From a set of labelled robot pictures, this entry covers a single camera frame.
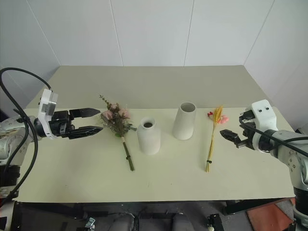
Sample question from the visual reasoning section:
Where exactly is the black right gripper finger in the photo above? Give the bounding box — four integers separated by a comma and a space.
219, 129, 242, 145
238, 109, 254, 124

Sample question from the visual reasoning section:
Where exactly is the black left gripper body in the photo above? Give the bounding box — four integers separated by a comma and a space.
49, 110, 75, 139

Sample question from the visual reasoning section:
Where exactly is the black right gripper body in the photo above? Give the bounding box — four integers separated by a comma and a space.
235, 120, 257, 149

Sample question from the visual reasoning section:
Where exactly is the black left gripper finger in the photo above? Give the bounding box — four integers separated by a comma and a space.
68, 125, 104, 141
69, 108, 101, 119

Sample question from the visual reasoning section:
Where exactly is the white conical vase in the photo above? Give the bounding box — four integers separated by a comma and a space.
172, 102, 197, 141

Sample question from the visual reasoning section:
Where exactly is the white bottle-shaped vase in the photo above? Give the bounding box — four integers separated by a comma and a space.
137, 116, 162, 155

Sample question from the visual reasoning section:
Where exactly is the yellow wheat bouquet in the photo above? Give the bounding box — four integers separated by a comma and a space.
205, 104, 230, 173

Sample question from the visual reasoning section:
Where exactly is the pink flower bouquet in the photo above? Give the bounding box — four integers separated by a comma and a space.
99, 94, 138, 172

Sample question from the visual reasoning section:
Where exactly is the red floor mat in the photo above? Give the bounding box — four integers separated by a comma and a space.
245, 198, 297, 231

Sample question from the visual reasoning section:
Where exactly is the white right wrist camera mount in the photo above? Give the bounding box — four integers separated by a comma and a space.
251, 99, 279, 132

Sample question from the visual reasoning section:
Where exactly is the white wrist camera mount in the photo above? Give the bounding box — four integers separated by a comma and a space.
251, 99, 279, 132
38, 89, 59, 140

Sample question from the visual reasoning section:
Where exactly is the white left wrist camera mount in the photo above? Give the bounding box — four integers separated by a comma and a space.
38, 89, 59, 140

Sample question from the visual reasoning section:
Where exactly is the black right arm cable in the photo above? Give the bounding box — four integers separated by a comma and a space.
240, 120, 308, 155

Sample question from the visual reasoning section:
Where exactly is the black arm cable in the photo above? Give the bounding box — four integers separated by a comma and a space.
240, 120, 308, 155
0, 68, 53, 205

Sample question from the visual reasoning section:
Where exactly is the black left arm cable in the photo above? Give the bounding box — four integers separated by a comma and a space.
0, 68, 53, 205

